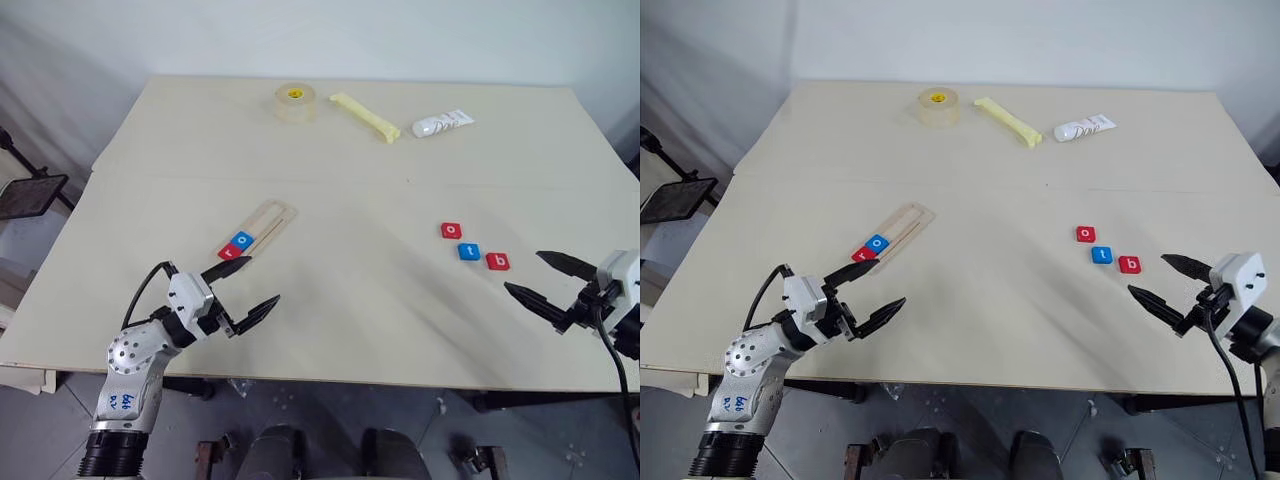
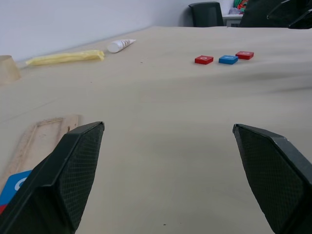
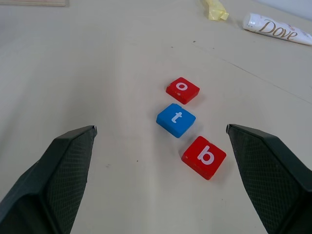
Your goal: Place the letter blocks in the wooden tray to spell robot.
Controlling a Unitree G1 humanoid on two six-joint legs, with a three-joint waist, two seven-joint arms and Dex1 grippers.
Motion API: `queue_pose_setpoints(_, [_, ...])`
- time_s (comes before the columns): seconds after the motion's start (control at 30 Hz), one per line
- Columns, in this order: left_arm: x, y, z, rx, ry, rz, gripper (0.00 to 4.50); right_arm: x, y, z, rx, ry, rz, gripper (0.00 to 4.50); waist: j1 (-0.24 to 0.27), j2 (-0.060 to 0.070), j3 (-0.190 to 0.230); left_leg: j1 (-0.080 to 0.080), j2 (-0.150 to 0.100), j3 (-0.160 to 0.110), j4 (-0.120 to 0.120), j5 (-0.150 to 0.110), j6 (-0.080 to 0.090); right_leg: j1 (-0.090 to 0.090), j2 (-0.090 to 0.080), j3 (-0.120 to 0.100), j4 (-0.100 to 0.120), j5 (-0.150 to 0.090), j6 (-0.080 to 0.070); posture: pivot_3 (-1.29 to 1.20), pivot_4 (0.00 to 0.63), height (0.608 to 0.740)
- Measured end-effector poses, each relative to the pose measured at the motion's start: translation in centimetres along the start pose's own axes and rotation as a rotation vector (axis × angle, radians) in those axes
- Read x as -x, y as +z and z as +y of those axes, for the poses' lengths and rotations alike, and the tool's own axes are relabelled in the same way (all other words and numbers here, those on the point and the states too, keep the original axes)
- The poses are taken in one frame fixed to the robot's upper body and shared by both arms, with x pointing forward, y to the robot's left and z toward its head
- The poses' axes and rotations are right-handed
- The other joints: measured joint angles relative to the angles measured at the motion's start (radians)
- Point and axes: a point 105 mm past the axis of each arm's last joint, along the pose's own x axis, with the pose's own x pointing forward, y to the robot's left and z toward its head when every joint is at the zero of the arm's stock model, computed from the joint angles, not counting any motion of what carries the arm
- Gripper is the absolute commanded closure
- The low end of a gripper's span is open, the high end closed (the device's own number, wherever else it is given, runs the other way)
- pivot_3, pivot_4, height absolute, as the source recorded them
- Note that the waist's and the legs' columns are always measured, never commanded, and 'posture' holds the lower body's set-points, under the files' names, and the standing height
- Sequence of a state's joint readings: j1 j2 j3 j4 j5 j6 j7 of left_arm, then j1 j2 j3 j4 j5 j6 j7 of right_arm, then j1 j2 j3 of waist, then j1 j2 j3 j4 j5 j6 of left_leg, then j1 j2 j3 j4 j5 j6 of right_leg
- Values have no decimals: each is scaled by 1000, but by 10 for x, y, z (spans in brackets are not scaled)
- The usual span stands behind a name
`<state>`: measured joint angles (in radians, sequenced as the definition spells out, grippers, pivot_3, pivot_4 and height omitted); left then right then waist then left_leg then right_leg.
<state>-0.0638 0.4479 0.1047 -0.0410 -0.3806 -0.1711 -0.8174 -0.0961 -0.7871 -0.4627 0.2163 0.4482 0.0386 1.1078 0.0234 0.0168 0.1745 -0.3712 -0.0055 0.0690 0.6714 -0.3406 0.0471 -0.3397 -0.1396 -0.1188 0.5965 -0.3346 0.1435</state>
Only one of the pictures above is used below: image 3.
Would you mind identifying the yellow wrapped packet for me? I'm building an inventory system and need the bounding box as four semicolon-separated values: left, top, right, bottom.
200;0;230;21

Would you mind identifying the wooden letter tray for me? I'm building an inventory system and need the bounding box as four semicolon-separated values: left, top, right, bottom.
0;0;69;7

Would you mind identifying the blue letter tile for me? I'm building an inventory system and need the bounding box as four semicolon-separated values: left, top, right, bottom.
156;103;196;139

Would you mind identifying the red letter o tile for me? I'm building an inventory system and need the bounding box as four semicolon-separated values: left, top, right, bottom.
165;77;200;105

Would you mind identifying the white Dove cream tube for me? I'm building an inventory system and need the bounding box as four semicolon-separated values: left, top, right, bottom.
242;12;312;46

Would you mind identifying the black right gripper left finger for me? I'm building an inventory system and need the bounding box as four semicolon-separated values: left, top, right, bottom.
0;125;98;234

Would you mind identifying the red letter b tile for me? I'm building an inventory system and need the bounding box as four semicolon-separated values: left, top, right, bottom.
181;136;227;181

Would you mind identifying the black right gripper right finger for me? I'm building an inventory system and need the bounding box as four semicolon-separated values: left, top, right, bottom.
226;123;312;234

